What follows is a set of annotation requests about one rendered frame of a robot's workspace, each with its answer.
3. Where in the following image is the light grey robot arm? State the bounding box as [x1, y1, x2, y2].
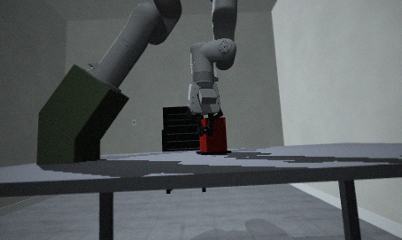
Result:
[87, 0, 237, 105]

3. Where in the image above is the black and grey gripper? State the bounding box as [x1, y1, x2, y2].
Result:
[185, 80, 223, 136]

